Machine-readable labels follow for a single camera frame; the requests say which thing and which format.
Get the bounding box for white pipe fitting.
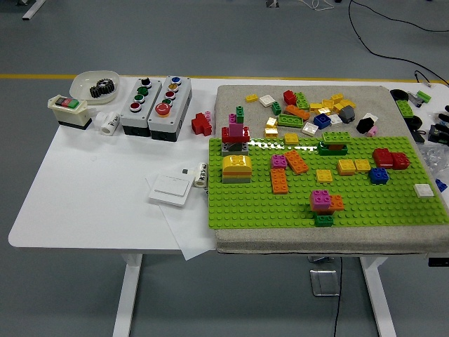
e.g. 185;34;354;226
94;111;121;136

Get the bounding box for white plastic bowl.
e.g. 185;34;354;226
69;70;121;105

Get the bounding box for black cable with connector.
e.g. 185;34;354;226
413;70;433;88

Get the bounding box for cream red-green switch box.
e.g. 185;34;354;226
47;94;93;131

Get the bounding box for white labelled cylinder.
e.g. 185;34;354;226
194;162;208;189

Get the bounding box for yellow orange grey brick stack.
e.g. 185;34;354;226
222;154;253;184

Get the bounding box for red wide brick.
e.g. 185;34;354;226
221;126;251;144

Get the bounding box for dark green frame brick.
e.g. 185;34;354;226
317;140;349;157

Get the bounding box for black cable under table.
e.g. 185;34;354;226
333;258;344;337

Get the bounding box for grey arch brick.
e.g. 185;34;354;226
221;141;250;157

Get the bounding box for lime green studded baseplate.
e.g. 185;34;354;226
207;136;449;230

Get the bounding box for red cross-shaped brick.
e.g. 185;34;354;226
191;112;213;136

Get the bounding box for white table leg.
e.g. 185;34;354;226
112;253;144;337
358;256;397;337

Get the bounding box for black brick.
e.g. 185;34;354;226
356;117;375;135

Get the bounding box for white floor cable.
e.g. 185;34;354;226
300;0;335;11

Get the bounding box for black box yellow marks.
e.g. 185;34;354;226
427;123;449;145

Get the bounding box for grey-brown mat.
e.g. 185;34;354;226
214;84;449;256

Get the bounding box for black metal gear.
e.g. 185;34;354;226
89;77;116;98

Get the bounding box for grey curved brick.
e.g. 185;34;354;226
338;105;356;124

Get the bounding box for grey emergency-stop control box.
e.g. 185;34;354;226
147;75;193;143

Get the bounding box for long black floor cable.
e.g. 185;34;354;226
348;0;449;88

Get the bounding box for lime long brick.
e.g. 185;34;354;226
321;131;353;145
396;99;415;118
277;114;304;128

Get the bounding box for grey four-button control box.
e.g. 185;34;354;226
120;77;163;137

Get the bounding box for blue square brick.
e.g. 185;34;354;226
313;112;332;131
368;167;390;185

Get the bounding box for white wall switch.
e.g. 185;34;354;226
148;174;193;208

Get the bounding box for clear plastic bag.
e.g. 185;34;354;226
419;143;449;176

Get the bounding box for orange long brick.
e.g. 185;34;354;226
284;104;311;121
269;168;290;195
283;150;310;176
310;194;345;216

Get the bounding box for magenta square brick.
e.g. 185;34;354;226
309;190;332;212
269;154;287;171

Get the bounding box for white furniture foot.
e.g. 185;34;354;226
22;0;46;20

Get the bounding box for white paper sheet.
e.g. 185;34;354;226
145;173;217;262

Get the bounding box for red sloped brick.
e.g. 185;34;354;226
372;147;394;169

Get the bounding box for silver floor outlet box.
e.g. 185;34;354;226
309;268;341;298

